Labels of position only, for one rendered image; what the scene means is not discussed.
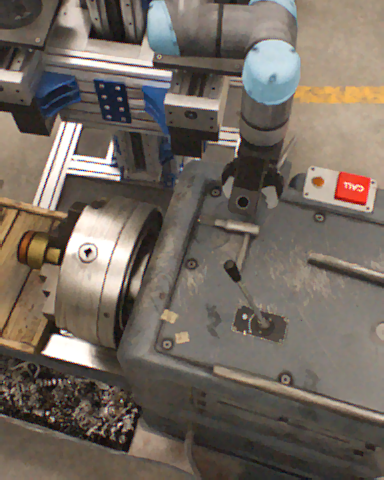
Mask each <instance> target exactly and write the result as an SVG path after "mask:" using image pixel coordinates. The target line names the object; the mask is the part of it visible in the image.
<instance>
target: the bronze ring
mask: <svg viewBox="0 0 384 480"><path fill-rule="evenodd" d="M48 234H49V232H45V231H40V232H38V231H34V230H28V231H26V232H24V233H23V235H22V237H21V239H20V241H19V244H18V247H17V260H18V262H20V263H22V264H25V265H29V266H30V267H31V268H34V269H38V270H41V269H42V266H43V264H44V263H45V262H46V263H49V264H54V265H57V266H61V263H62V259H63V255H64V251H65V250H61V249H58V248H55V247H49V246H48Z"/></svg>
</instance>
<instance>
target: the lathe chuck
mask: <svg viewBox="0 0 384 480"><path fill-rule="evenodd" d="M94 200H98V201H101V200H104V201H106V204H105V205H104V206H103V208H102V209H101V208H99V209H98V210H96V209H93V208H92V206H89V205H88V206H87V207H86V208H85V209H84V211H83V213H82V214H81V216H79V218H78V221H77V223H76V225H75V227H74V229H73V232H72V234H71V236H70V240H69V243H68V245H67V248H65V251H64V255H63V259H62V263H61V266H60V271H59V276H58V281H57V288H56V296H55V297H54V317H55V323H56V326H57V327H59V328H62V327H64V328H67V329H68V330H70V331H71V333H72V334H71V333H68V332H67V331H63V330H61V331H60V333H62V334H64V335H68V336H71V337H74V338H79V339H82V340H86V341H89V343H91V342H94V344H97V345H100V346H102V345H101V343H100V341H99V338H98V310H99V303H100V297H102V291H103V286H104V282H105V277H106V273H107V270H108V266H109V263H110V259H111V256H112V253H113V250H114V247H116V244H117V242H118V238H119V236H120V233H121V231H122V229H123V227H124V225H125V223H126V221H127V218H128V217H129V215H130V213H131V212H132V211H134V209H135V208H136V207H137V206H138V205H139V204H141V203H143V202H139V201H135V200H130V199H126V197H122V196H118V195H113V194H109V193H105V192H103V193H100V194H99V195H96V196H95V197H94ZM87 244H91V245H93V246H95V247H96V249H98V254H96V256H95V257H94V258H93V260H92V261H89V262H87V261H84V260H83V259H82V257H80V249H82V248H83V247H84V246H85V245H87Z"/></svg>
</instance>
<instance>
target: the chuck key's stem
mask: <svg viewBox="0 0 384 480"><path fill-rule="evenodd" d="M199 223H200V224H204V225H208V226H217V227H223V228H225V229H226V230H227V231H232V232H236V233H242V234H244V233H245V232H249V233H250V236H255V237H257V236H258V233H259V228H261V227H259V226H257V225H252V224H248V223H243V222H238V221H233V220H227V221H224V220H218V218H215V217H214V216H210V215H205V214H201V216H200V222H199Z"/></svg>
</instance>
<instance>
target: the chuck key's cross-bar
mask: <svg viewBox="0 0 384 480"><path fill-rule="evenodd" d="M298 139H299V138H298V137H297V136H294V137H293V138H292V139H291V140H290V143H289V144H288V146H287V148H286V149H285V151H284V153H283V154H282V156H281V158H280V161H279V162H278V165H276V168H278V171H280V170H281V168H282V167H283V165H284V163H285V162H286V159H287V157H288V155H289V154H290V152H291V150H292V149H294V147H295V145H296V144H297V141H298ZM264 196H265V194H264V193H263V192H262V191H261V194H259V200H258V204H257V207H258V206H259V204H261V202H262V201H263V199H264ZM254 216H255V214H254V215H253V216H248V220H247V223H248V224H252V225H253V221H254ZM249 238H250V233H249V232H245V233H244V236H243V240H242V245H241V249H239V254H238V258H237V263H236V266H237V268H238V271H240V273H242V269H243V265H244V260H245V255H246V251H247V247H248V243H249Z"/></svg>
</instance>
